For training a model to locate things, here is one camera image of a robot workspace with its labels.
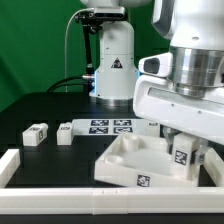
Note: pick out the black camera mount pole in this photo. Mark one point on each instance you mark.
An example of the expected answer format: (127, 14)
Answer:
(90, 27)

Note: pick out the white square tabletop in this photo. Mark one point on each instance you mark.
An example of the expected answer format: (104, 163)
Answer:
(140, 161)

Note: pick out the grey camera on mount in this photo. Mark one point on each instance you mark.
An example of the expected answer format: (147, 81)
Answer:
(109, 13)

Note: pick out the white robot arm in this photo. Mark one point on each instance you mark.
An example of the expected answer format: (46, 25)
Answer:
(183, 89)

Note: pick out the white marker base plate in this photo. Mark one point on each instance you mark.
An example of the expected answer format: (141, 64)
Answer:
(108, 126)

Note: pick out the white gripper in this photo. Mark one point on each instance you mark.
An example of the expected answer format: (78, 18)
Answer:
(155, 100)

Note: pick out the white U-shaped fence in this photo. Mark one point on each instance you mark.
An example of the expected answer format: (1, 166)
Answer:
(99, 201)

